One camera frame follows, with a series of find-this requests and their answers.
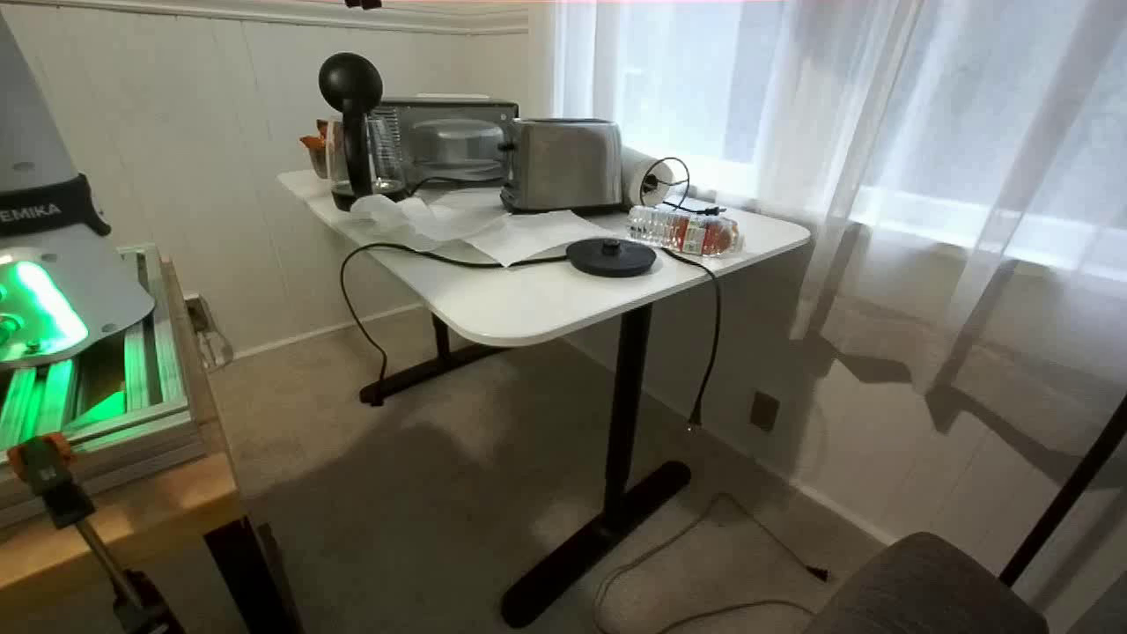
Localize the silver two-slot toaster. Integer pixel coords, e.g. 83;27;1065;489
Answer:
501;118;625;220

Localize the small orange object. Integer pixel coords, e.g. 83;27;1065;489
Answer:
295;118;338;181

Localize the black table leg frame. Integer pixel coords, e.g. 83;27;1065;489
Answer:
355;302;697;631

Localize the white paper towel roll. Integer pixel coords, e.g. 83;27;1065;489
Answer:
616;146;678;211

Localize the black kettle base cable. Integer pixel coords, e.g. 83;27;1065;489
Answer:
333;238;575;396

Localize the thin black cable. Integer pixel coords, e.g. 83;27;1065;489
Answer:
584;489;832;634

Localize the black round kettle base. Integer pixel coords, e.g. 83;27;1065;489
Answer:
562;237;663;283

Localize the white sheer curtain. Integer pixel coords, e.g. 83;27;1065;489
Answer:
548;0;1127;497

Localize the dark wall outlet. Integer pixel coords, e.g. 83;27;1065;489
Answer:
750;389;782;437

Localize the grey upholstered chair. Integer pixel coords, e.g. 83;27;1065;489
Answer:
804;530;1052;634

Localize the coiled black cable with plug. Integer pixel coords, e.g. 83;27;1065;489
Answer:
645;153;697;211

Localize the black slanted pole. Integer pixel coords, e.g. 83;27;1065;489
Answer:
997;390;1127;593

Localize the glass kettle with black handle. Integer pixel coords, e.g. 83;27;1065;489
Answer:
309;51;416;216

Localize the black hanging power cable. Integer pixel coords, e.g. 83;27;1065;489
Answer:
652;248;724;432

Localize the orange clamp on tripod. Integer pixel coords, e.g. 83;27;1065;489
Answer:
2;430;178;634

